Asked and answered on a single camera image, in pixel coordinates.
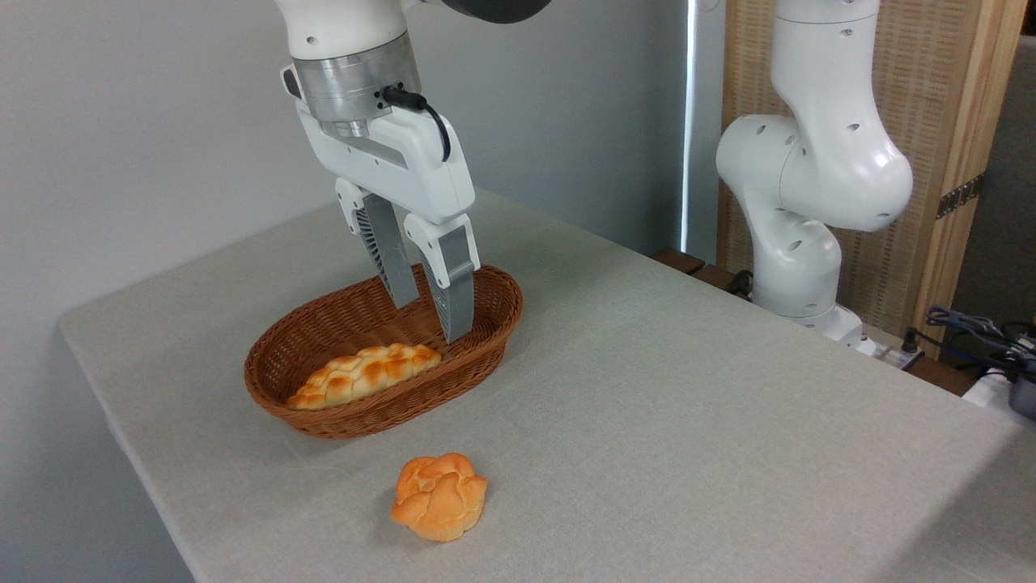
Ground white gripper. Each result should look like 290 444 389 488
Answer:
281 65 482 346

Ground round knotted bread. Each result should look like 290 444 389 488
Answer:
389 452 490 543

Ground brown wicker basket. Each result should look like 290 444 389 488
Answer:
244 264 524 440

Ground long braided bread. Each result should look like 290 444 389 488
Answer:
284 343 443 411

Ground brown wooden bench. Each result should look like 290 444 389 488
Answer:
652 246 755 302

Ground metal screen hinge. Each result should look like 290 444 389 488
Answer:
936 173 987 220

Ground wooden rattan folding screen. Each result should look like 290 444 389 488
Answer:
716 0 1030 359

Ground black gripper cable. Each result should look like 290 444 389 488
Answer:
380 84 452 164

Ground dark cable bundle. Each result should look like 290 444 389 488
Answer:
923 304 1036 383

